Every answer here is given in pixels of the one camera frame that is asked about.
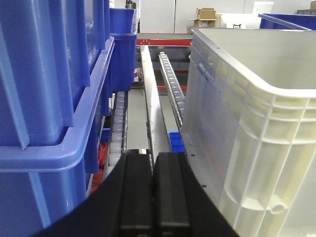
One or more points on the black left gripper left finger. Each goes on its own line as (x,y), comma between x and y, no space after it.
(120,207)

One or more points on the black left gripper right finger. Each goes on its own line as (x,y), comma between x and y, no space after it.
(181,206)

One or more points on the white plastic tote box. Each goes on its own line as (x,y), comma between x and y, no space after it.
(249,127)

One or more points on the red items in bin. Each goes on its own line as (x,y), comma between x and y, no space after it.
(97,177)

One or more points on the cardboard box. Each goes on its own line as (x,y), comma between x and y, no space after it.
(205,17)

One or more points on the small blue bin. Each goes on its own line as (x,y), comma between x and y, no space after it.
(176,141)

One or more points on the blue bin upper left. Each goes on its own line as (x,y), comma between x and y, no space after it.
(48,179)

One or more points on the red shelf beam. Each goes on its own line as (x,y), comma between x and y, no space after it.
(164,42)

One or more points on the stacked upper blue bin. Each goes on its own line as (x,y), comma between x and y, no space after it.
(48,49)

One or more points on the blue bin far right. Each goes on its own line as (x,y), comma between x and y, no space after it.
(287,21)

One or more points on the left roller conveyor rail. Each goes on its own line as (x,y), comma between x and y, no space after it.
(118,140)

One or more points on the flat metal guide rail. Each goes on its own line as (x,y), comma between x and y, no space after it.
(156,125)

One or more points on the middle roller rail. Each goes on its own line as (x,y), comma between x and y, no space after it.
(173,88)

